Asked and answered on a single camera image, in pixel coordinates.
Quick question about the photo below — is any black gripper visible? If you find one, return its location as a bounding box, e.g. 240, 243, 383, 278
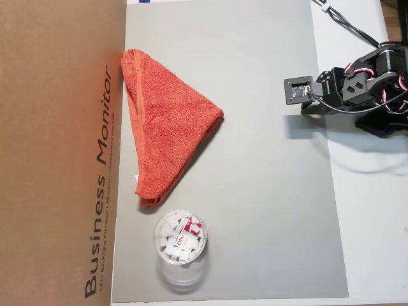
300, 66, 354, 115

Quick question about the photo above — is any orange terry towel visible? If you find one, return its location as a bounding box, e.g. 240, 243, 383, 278
120, 48, 225, 210

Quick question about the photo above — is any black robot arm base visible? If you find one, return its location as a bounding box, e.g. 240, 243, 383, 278
355, 110, 408, 138

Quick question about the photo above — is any grey table mat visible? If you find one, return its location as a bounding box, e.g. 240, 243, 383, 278
111, 0, 350, 303

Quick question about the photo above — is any red white paper packet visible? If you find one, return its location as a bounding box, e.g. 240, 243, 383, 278
174, 216, 204, 252

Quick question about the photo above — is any clear plastic jar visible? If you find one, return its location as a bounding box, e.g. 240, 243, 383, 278
152, 208, 212, 294

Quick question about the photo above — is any brown cardboard monitor box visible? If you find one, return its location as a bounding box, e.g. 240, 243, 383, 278
0, 0, 128, 306

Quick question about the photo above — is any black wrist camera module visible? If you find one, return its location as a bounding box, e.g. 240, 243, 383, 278
282, 75, 315, 106

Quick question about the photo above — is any black camera cable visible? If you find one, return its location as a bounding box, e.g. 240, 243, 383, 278
307, 85, 408, 113

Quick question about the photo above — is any black power cable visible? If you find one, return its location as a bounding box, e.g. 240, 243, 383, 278
314, 0, 382, 47
311, 0, 382, 47

